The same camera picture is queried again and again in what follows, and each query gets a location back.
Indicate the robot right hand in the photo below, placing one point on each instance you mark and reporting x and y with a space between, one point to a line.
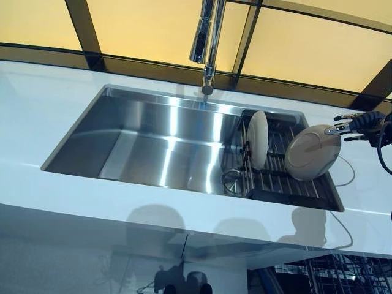
369 122

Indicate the cream round plate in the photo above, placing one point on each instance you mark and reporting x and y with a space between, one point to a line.
309 153
258 141

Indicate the black dishwasher rack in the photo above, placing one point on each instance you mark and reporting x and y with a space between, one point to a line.
337 275

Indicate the metal sink drying rack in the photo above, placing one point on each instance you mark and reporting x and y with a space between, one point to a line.
275 183

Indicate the metal sink drain strainer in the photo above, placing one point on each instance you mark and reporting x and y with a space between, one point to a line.
232 183

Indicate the chrome kitchen faucet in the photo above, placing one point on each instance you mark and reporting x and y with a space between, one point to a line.
211 46

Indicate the stainless steel sink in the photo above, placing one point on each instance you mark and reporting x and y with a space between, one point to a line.
147 144

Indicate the white kitchen cabinet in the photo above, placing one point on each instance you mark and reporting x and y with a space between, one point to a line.
76 260

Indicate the yellow window with dark frame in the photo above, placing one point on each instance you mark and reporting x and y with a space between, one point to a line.
306 46

